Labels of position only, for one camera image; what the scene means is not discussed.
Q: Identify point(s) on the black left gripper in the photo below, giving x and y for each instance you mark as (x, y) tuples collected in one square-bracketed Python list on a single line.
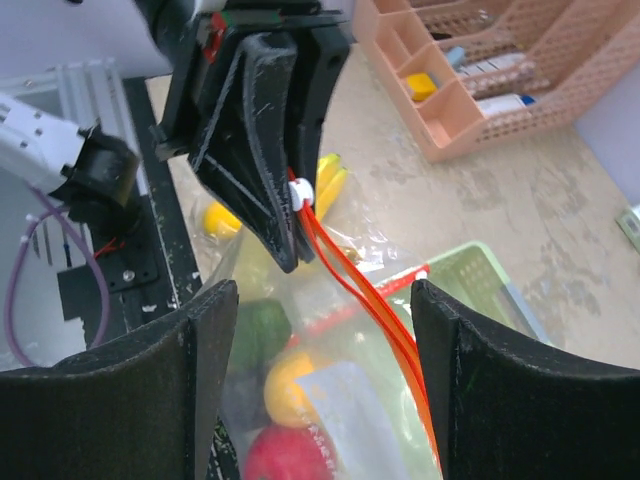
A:
[(232, 60)]

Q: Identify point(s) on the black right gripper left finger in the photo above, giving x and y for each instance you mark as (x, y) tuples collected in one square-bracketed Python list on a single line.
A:
[(142, 406)]

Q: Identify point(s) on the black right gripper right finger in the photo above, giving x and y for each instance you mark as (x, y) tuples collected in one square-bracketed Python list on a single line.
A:
[(507, 406)]

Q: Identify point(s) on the yellow banana bunch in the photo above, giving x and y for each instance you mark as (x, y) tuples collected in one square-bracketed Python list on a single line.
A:
[(330, 180)]

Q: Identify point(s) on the red apple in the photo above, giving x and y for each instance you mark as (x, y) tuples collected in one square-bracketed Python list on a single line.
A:
[(280, 452)]

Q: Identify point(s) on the orange fruit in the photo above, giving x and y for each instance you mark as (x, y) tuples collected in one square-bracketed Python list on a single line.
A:
[(286, 402)]

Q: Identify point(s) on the green orange mango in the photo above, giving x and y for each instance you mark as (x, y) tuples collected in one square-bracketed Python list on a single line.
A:
[(262, 331)]

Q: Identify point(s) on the yellow mango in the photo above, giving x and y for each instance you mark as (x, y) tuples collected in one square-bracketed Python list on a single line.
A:
[(219, 222)]

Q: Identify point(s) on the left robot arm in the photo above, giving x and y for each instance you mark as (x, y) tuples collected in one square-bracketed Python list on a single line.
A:
[(60, 182)]

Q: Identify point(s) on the yellow block in organizer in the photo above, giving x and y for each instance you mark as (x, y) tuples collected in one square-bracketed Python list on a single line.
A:
[(420, 86)]

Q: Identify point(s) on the pale green plastic basket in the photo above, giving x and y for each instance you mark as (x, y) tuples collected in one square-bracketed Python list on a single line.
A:
[(470, 273)]

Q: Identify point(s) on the pink desk file organizer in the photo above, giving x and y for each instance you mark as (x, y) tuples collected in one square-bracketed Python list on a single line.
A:
[(580, 48)]

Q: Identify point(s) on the white blue items in organizer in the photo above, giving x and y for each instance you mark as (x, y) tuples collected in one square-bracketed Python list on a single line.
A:
[(496, 83)]

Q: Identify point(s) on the small white green box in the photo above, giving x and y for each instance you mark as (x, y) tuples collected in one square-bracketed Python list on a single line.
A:
[(629, 222)]

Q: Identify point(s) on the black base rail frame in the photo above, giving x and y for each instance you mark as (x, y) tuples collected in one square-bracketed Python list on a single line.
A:
[(150, 271)]

